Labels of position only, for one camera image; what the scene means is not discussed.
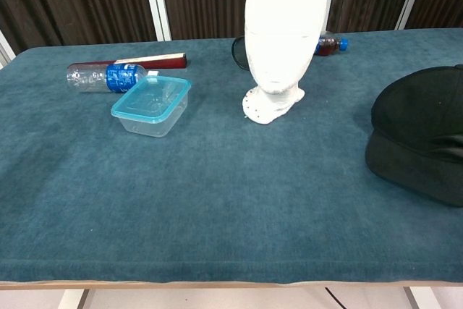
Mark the black baseball cap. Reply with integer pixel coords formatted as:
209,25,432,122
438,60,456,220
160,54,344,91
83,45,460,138
364,64,463,208

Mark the white foam mannequin head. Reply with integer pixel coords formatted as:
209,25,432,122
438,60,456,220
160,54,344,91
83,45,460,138
241,0,328,124

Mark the white table leg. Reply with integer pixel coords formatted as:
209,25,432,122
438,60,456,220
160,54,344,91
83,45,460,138
56,289,92,309
402,286,436,309

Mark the dark red folded fan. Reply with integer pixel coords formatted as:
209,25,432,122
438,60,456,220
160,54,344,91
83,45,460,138
86,51,189,70

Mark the blue table cloth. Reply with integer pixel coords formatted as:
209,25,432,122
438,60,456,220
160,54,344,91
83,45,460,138
0,27,463,284

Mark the clear container with blue lid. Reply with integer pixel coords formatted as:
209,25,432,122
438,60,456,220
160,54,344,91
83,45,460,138
110,75,192,139

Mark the cola bottle with blue cap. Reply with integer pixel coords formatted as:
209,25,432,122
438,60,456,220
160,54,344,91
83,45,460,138
313,30,350,57

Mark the black round cup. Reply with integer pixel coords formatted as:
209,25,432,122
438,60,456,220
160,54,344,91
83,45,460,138
231,35,250,70

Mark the clear water bottle blue label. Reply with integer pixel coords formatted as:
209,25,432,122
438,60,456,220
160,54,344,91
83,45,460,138
66,62,160,94

